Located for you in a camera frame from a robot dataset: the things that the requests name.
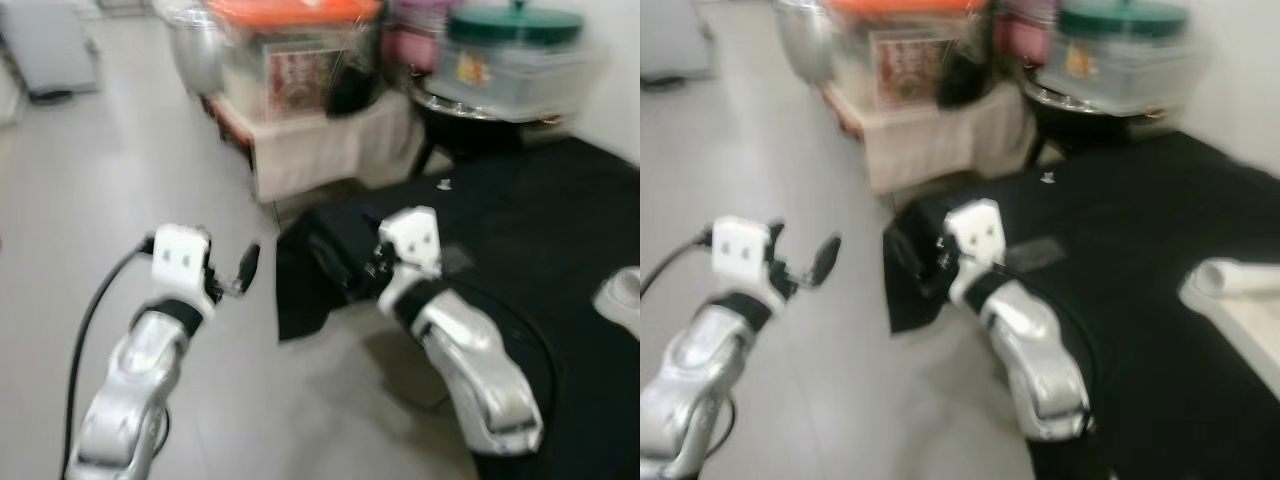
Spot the white plastic table leg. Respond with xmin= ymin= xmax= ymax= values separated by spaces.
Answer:
xmin=1195 ymin=258 xmax=1280 ymax=301

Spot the white plastic children table top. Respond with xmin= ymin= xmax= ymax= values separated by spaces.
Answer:
xmin=595 ymin=265 xmax=641 ymax=338
xmin=1180 ymin=258 xmax=1280 ymax=353

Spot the beige woven mat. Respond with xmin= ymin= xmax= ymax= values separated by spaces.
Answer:
xmin=820 ymin=80 xmax=1043 ymax=197
xmin=205 ymin=90 xmax=433 ymax=203

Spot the black stool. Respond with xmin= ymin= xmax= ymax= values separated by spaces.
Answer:
xmin=420 ymin=140 xmax=453 ymax=183

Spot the black tablecloth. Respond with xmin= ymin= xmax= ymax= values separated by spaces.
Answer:
xmin=882 ymin=130 xmax=1280 ymax=480
xmin=275 ymin=135 xmax=641 ymax=480

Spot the black round bowl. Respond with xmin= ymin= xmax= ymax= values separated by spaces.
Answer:
xmin=1020 ymin=80 xmax=1183 ymax=153
xmin=410 ymin=85 xmax=573 ymax=163

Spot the red printed box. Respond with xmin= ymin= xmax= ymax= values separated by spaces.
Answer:
xmin=875 ymin=35 xmax=947 ymax=107
xmin=265 ymin=50 xmax=333 ymax=117

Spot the black bag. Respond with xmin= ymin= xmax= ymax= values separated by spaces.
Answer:
xmin=935 ymin=30 xmax=988 ymax=113
xmin=325 ymin=40 xmax=378 ymax=117

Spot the stainless steel pot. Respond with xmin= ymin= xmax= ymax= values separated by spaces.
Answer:
xmin=775 ymin=0 xmax=837 ymax=87
xmin=155 ymin=0 xmax=227 ymax=97

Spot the clear plastic storage box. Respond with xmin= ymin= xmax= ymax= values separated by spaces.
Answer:
xmin=1040 ymin=35 xmax=1208 ymax=117
xmin=430 ymin=38 xmax=603 ymax=123

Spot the pink container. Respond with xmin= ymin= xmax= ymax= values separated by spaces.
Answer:
xmin=385 ymin=0 xmax=453 ymax=73
xmin=995 ymin=0 xmax=1063 ymax=67

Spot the clear bin with orange lid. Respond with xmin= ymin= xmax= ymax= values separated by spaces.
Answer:
xmin=825 ymin=0 xmax=993 ymax=113
xmin=210 ymin=0 xmax=387 ymax=121

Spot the white appliance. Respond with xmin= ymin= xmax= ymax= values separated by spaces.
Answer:
xmin=0 ymin=0 xmax=101 ymax=101
xmin=640 ymin=0 xmax=717 ymax=87

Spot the green round lid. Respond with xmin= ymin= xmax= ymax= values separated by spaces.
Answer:
xmin=1060 ymin=0 xmax=1193 ymax=43
xmin=447 ymin=0 xmax=587 ymax=47

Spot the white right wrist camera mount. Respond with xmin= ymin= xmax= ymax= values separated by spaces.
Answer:
xmin=945 ymin=198 xmax=1007 ymax=307
xmin=378 ymin=207 xmax=445 ymax=313

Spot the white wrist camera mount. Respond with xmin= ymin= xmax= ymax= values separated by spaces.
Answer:
xmin=378 ymin=207 xmax=445 ymax=313
xmin=150 ymin=225 xmax=214 ymax=303
xmin=945 ymin=198 xmax=1007 ymax=307
xmin=712 ymin=217 xmax=774 ymax=297

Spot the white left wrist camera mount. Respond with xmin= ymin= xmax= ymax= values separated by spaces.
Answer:
xmin=150 ymin=225 xmax=214 ymax=303
xmin=712 ymin=217 xmax=774 ymax=297

